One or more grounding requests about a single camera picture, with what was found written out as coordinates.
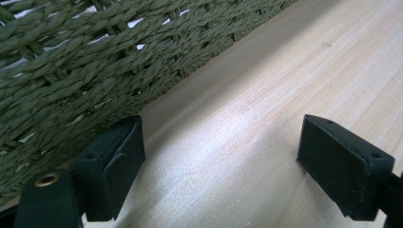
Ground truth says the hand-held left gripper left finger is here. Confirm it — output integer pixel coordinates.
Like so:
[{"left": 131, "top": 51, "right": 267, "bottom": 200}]
[{"left": 73, "top": 115, "right": 146, "bottom": 222}]

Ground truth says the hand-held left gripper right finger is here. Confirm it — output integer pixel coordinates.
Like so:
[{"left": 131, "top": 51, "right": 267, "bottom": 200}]
[{"left": 297, "top": 114, "right": 395, "bottom": 221}]

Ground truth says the green woven rope basket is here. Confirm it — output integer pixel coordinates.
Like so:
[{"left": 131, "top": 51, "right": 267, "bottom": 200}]
[{"left": 0, "top": 0, "right": 298, "bottom": 207}]

